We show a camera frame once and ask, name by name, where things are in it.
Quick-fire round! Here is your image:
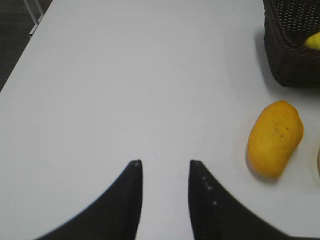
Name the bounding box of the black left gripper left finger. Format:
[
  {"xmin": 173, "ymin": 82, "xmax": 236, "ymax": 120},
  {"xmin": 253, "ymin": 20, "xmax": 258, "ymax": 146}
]
[{"xmin": 39, "ymin": 160, "xmax": 143, "ymax": 240}]

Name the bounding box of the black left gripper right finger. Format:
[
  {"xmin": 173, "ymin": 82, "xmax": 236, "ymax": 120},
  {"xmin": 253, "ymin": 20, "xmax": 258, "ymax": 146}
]
[{"xmin": 189, "ymin": 159, "xmax": 320, "ymax": 240}]

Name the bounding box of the yellow lemon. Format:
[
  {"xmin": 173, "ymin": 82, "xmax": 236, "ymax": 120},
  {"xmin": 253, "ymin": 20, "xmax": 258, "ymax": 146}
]
[{"xmin": 304, "ymin": 32, "xmax": 320, "ymax": 50}]

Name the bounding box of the dark brown wicker basket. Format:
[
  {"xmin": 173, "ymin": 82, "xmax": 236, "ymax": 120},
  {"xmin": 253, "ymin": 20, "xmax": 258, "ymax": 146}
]
[{"xmin": 263, "ymin": 0, "xmax": 320, "ymax": 88}]

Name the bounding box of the orange yellow mango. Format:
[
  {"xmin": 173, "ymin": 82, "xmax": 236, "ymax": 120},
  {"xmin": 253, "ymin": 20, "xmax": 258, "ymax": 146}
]
[{"xmin": 247, "ymin": 100, "xmax": 304, "ymax": 179}]

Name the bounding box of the yellow banana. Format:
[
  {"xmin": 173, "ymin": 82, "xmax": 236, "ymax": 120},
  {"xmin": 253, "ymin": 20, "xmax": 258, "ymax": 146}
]
[{"xmin": 316, "ymin": 148, "xmax": 320, "ymax": 176}]

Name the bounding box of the white metal frame leg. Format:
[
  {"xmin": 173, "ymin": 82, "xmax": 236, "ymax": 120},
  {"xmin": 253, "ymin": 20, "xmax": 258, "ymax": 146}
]
[{"xmin": 23, "ymin": 0, "xmax": 53, "ymax": 38}]

